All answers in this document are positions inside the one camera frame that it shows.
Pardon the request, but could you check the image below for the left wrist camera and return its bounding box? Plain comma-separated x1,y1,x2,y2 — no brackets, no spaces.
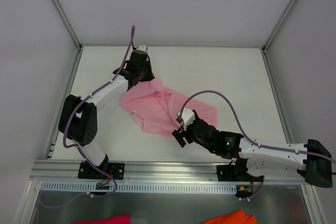
133,45,148,54

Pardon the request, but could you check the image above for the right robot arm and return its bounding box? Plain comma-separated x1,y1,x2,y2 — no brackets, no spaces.
172,109,333,188

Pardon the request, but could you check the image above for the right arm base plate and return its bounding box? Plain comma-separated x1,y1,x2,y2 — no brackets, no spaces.
216,159,263,182

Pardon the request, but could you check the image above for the slotted cable duct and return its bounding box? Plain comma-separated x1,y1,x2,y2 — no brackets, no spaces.
40,181,237,195

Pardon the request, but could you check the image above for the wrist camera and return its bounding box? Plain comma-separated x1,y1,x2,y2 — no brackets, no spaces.
133,45,148,54
176,108,195,131

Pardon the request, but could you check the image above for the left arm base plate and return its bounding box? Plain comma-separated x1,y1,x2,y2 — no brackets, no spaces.
77,162,125,180

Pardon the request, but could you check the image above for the aluminium frame post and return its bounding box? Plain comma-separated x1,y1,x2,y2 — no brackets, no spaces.
261,0,298,52
51,0,82,51

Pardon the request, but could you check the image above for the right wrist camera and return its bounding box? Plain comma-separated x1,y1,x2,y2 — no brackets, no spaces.
176,108,195,131

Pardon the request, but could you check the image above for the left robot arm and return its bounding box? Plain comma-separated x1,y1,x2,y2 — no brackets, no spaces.
58,45,154,178

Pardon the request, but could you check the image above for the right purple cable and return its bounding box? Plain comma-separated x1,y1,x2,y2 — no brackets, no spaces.
178,90,336,164

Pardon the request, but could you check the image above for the red t shirt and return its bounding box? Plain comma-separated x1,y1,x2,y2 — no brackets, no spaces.
71,215,131,224

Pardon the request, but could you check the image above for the orange t shirt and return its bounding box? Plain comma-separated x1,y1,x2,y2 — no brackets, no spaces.
203,209,257,224

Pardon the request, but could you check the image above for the aluminium mounting rail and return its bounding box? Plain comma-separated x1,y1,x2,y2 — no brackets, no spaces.
29,159,314,185

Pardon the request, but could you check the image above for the pink t shirt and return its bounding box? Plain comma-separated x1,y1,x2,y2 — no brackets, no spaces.
120,78,219,140

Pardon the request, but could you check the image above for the right aluminium frame post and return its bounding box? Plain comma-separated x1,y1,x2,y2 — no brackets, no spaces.
261,0,298,52

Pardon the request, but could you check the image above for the left aluminium frame post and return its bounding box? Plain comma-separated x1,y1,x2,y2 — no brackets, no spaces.
51,0,82,51

